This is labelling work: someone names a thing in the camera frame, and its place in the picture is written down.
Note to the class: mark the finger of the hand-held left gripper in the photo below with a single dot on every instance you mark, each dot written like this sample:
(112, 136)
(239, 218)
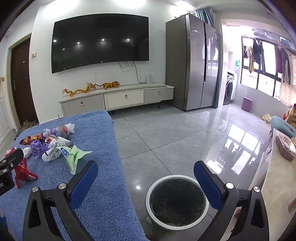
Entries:
(11, 158)

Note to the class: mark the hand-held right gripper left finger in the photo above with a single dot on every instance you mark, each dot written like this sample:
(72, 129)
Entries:
(84, 183)

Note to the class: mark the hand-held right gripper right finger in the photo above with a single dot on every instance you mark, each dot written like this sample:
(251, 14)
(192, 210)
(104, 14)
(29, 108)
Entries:
(208, 185)

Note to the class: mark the pink red packet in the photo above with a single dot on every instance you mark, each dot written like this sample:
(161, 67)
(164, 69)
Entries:
(10, 150)

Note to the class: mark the purple plastic wrapper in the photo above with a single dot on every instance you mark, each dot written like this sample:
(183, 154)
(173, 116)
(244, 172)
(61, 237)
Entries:
(37, 148)

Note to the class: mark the white round trash bin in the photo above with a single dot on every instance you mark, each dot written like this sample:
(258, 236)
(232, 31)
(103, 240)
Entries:
(178, 201)

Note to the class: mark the small white wrapper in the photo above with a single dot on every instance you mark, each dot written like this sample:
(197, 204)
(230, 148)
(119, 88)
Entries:
(26, 152)

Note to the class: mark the red snack wrapper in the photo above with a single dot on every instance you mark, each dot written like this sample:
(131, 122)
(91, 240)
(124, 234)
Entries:
(23, 173)

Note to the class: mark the red gold wrapper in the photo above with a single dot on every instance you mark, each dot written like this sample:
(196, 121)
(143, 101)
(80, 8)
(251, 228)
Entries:
(29, 139)

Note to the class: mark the green plastic wrapper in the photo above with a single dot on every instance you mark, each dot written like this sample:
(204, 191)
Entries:
(74, 157)

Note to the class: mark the blue towel blanket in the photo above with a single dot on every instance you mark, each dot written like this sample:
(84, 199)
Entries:
(104, 150)

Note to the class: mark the pair of shoes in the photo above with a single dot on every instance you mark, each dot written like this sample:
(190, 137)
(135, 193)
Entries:
(27, 124)

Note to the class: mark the white green printed wrapper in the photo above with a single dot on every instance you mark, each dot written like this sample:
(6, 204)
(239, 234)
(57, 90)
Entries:
(53, 153)

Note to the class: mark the white cupboard door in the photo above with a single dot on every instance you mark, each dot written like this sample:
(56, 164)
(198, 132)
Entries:
(4, 115)

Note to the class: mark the purple white wrapper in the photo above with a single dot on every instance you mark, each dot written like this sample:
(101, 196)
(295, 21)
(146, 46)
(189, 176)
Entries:
(49, 132)

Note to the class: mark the white grey wrapper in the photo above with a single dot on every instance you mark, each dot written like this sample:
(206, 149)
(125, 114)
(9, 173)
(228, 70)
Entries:
(63, 141)

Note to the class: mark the white crumpled wrapper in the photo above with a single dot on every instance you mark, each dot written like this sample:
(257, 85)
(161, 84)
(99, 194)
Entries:
(69, 128)

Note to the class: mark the clear plastic wrapper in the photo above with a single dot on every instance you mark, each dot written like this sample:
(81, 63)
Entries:
(61, 125)

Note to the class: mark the white coffee table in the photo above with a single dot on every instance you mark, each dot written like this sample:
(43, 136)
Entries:
(275, 185)

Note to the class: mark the dark brown door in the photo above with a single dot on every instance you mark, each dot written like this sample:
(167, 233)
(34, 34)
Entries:
(22, 81)

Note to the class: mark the clear plastic food container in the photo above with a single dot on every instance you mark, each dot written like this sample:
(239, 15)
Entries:
(285, 146)

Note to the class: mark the yellow cloth on floor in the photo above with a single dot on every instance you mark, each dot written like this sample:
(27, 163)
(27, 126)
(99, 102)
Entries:
(266, 118)

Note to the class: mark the purple stool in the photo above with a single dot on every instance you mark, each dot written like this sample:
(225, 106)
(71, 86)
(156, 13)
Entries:
(246, 104)

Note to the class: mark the teal sofa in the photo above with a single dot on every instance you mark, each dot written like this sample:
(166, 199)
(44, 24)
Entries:
(278, 122)

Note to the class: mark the grey white television cabinet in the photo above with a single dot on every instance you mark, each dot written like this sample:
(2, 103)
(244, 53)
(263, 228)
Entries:
(124, 97)

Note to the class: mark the golden dragon figurine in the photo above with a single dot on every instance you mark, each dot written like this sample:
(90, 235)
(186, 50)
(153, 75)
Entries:
(89, 87)

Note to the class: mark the grey washing machine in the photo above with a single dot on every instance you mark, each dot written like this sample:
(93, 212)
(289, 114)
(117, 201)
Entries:
(230, 89)

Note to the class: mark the golden tiger figurine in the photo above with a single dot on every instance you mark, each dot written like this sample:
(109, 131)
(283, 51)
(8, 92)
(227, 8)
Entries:
(111, 84)

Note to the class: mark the yellow cloth bundle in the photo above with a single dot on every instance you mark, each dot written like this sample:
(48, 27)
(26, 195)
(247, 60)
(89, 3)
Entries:
(291, 115)

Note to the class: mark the balcony window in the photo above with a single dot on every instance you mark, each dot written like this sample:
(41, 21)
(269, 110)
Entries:
(263, 81)

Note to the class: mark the white router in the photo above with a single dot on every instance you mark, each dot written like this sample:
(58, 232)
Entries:
(149, 78)

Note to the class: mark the grey double door fridge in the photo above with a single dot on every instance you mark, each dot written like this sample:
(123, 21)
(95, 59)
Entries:
(185, 64)

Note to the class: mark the row of hanging clothes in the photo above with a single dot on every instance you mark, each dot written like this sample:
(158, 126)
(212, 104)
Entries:
(259, 53)

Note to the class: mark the blue curtain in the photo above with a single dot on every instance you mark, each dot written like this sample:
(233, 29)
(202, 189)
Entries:
(205, 15)

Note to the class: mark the green wall sticker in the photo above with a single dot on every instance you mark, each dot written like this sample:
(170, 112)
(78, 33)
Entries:
(237, 63)

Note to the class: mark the black wall television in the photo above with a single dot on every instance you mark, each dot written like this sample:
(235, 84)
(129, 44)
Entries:
(99, 41)

